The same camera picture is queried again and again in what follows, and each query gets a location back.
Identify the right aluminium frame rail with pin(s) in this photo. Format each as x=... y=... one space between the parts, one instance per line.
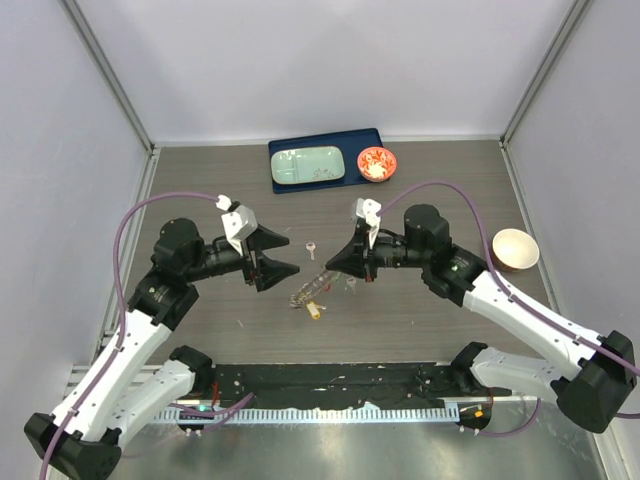
x=544 y=143

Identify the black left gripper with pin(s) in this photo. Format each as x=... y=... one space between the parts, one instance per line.
x=267 y=270

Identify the white slotted cable duct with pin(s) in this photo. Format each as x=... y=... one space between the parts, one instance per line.
x=368 y=414

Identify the clear tagged key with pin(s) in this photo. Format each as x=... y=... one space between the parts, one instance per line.
x=351 y=284

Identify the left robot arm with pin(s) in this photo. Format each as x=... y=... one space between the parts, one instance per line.
x=85 y=435

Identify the metal disc with keyrings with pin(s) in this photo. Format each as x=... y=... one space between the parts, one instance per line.
x=321 y=283

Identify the red white patterned bowl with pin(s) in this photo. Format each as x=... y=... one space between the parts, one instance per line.
x=377 y=164

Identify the cream brown bowl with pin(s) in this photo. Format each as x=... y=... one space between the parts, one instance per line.
x=514 y=250

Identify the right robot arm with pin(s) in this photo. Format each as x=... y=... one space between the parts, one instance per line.
x=586 y=374

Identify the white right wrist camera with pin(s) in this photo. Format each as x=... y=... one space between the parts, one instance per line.
x=368 y=210

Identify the left aluminium frame rail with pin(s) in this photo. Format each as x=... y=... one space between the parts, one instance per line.
x=104 y=65

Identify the light green divided plate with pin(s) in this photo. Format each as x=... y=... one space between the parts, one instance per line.
x=307 y=165

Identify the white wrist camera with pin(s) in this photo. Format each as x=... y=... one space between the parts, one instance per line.
x=239 y=222
x=368 y=210

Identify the yellow tagged key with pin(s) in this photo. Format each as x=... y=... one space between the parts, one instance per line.
x=315 y=310

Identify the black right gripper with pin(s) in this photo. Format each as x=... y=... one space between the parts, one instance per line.
x=357 y=258

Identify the plain silver key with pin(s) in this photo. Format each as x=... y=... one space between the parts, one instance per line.
x=311 y=247

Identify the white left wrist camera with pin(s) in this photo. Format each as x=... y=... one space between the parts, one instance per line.
x=239 y=222

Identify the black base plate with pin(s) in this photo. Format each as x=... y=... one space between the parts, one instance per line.
x=388 y=386

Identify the aluminium frame rail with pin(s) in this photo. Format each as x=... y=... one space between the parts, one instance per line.
x=544 y=143
x=104 y=65

